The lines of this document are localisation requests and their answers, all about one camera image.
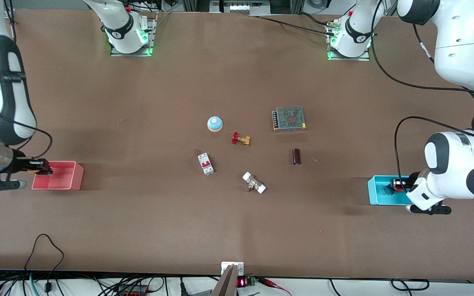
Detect red clip lead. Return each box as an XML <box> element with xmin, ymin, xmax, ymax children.
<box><xmin>258</xmin><ymin>277</ymin><xmax>293</xmax><ymax>296</ymax></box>

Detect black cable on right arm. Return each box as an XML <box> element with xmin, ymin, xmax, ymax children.
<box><xmin>0</xmin><ymin>95</ymin><xmax>53</xmax><ymax>162</ymax></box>

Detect pink plastic bin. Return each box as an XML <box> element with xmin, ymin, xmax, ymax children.
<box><xmin>31</xmin><ymin>160</ymin><xmax>84</xmax><ymax>191</ymax></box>

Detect white circuit breaker red switch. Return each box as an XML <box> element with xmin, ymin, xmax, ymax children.
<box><xmin>197</xmin><ymin>152</ymin><xmax>215</xmax><ymax>176</ymax></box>

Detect long black cable on left arm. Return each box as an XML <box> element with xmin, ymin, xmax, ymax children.
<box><xmin>369</xmin><ymin>0</ymin><xmax>474</xmax><ymax>105</ymax></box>

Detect teal plastic bin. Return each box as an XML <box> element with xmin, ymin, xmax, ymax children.
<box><xmin>367</xmin><ymin>175</ymin><xmax>413</xmax><ymax>206</ymax></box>

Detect grey camera mounting bracket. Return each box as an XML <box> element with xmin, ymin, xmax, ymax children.
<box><xmin>211</xmin><ymin>261</ymin><xmax>245</xmax><ymax>296</ymax></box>

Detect silver equipment box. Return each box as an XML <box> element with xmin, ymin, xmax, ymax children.
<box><xmin>209</xmin><ymin>0</ymin><xmax>271</xmax><ymax>16</ymax></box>

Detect black coiled cable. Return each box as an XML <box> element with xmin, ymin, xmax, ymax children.
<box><xmin>390</xmin><ymin>278</ymin><xmax>430</xmax><ymax>292</ymax></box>

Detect metal mesh power supply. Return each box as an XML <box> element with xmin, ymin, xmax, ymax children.
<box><xmin>272</xmin><ymin>106</ymin><xmax>307</xmax><ymax>132</ymax></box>

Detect brass valve red handle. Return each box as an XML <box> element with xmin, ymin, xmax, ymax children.
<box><xmin>231</xmin><ymin>132</ymin><xmax>252</xmax><ymax>147</ymax></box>

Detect looped black cable on left arm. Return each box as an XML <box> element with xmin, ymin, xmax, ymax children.
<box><xmin>394</xmin><ymin>116</ymin><xmax>474</xmax><ymax>194</ymax></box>

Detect metal valve white ends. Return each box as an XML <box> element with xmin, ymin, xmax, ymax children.
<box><xmin>242</xmin><ymin>171</ymin><xmax>267</xmax><ymax>194</ymax></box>

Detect black cable across table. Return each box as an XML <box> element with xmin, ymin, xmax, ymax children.
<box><xmin>257</xmin><ymin>16</ymin><xmax>337</xmax><ymax>37</ymax></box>

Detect black looped cable with plug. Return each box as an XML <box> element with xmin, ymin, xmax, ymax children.
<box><xmin>24</xmin><ymin>234</ymin><xmax>65</xmax><ymax>293</ymax></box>

